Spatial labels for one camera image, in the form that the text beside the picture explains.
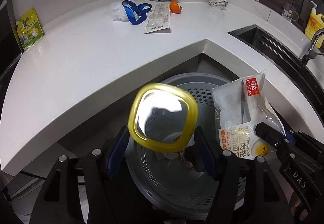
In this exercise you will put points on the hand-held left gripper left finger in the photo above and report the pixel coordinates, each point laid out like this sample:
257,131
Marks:
116,154

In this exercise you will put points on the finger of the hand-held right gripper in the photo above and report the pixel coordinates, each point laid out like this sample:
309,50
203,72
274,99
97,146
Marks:
268,134
291,137

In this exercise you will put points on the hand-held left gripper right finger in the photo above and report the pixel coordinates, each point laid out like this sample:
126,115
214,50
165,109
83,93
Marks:
205,154

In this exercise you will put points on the white wrapper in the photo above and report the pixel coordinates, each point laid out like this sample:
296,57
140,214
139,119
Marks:
169,157

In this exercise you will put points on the clear lid with yellow rim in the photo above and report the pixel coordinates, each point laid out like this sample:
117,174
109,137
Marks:
162,146

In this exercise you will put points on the grey perforated trash bin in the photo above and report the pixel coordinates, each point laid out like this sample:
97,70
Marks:
177,188

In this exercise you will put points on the clear bread wrapper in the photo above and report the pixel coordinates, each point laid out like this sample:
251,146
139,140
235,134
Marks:
232,102

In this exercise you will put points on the person's right hand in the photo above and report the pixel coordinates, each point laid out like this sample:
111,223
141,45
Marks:
296,203

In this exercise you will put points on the black kitchen sink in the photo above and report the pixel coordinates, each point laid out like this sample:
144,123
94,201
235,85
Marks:
253,35

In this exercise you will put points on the chrome faucet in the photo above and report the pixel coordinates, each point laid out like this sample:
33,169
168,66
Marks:
316,36

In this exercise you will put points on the yellow dish soap bottle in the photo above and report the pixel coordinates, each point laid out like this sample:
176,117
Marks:
313,26

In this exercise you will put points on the clear printed glass mug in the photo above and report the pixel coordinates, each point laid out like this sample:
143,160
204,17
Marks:
288,12

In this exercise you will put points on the clear plastic blister package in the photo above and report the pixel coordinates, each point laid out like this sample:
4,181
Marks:
157,21

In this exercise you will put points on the crumpled clear plastic bag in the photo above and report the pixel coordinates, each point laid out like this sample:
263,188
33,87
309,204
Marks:
117,15

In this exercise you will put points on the white patterned ceramic bowl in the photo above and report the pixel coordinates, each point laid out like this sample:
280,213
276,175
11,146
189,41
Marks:
217,2

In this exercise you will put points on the orange peel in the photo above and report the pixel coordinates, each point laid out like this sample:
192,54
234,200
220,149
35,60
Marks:
174,7

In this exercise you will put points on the yellow green refill pouch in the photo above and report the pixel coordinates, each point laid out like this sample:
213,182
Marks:
29,31

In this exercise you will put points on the dark kitchen appliance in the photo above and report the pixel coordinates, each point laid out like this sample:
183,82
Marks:
7,36

